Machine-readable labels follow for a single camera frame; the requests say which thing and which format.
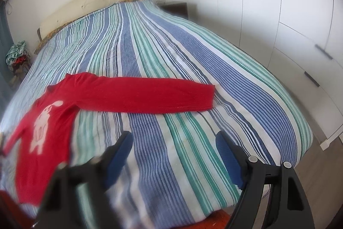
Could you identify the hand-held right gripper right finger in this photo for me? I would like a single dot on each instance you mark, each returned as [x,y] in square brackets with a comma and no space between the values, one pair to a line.
[227,154]

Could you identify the blue grey curtain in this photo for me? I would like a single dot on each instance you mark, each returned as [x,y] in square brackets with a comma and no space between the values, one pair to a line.
[4,38]

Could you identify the white wardrobe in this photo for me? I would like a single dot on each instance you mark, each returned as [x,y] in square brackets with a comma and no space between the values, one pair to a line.
[268,3]

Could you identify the dark wooden nightstand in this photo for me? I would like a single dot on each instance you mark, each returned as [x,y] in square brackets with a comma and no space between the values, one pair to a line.
[175,7]

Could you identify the cream padded headboard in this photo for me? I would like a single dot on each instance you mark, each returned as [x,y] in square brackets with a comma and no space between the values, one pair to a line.
[93,1]

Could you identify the pile of mixed clothes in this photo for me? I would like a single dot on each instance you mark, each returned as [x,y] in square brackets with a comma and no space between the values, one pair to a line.
[16,54]

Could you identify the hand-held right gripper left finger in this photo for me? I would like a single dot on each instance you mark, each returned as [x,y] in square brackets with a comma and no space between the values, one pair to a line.
[121,149]

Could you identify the blue green striped bedspread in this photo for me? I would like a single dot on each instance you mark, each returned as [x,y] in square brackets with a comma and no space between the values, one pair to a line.
[166,52]

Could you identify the red towel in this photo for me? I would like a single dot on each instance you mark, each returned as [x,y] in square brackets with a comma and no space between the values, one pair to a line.
[128,94]

